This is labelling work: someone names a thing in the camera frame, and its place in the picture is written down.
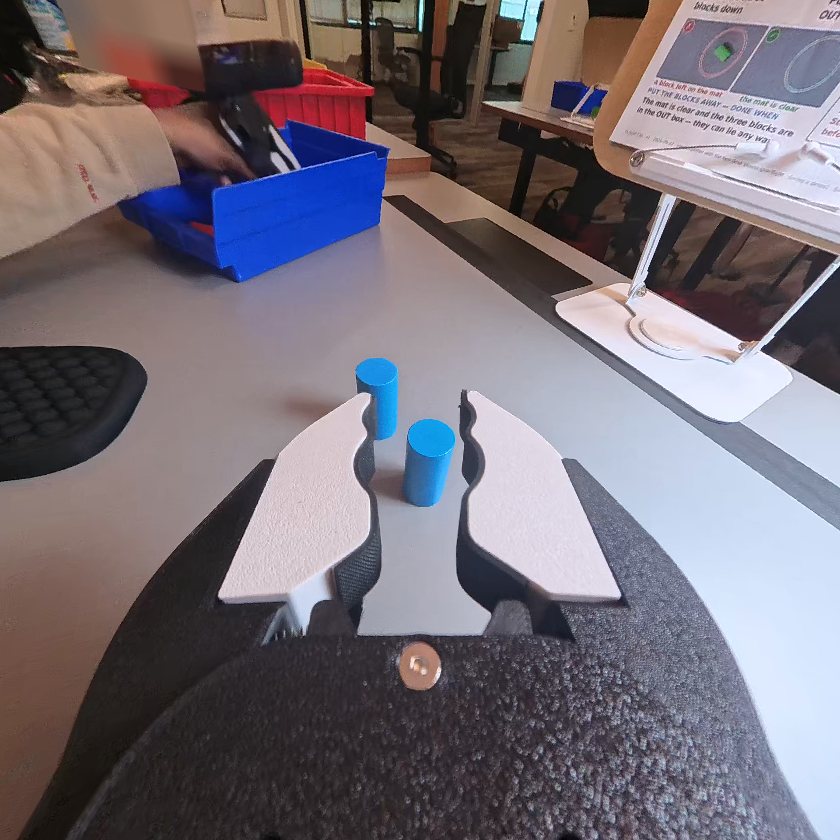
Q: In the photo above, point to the red plastic bin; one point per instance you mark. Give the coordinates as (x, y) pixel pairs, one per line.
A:
(315, 105)

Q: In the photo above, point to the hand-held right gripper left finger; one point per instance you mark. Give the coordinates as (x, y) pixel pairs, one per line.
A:
(302, 512)

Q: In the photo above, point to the printed instruction sheet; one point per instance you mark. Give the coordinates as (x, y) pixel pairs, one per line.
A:
(722, 79)

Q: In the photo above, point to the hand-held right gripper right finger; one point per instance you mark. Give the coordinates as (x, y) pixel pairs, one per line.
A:
(538, 512)

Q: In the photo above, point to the person's left hand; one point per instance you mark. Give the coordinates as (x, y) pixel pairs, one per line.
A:
(197, 144)

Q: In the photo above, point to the wooden desk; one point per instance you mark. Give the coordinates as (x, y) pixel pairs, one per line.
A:
(525, 115)

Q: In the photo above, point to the blue plastic bin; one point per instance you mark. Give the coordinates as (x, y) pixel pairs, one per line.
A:
(565, 95)
(295, 210)

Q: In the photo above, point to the black mesh wrist rest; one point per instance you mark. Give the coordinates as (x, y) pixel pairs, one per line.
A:
(59, 407)

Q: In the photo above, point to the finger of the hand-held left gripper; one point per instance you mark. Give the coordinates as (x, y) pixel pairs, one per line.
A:
(285, 148)

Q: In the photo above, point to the blue wooden cylinder block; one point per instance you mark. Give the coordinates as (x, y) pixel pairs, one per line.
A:
(426, 466)
(377, 394)

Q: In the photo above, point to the white document stand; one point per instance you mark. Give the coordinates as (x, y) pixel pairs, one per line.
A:
(689, 367)

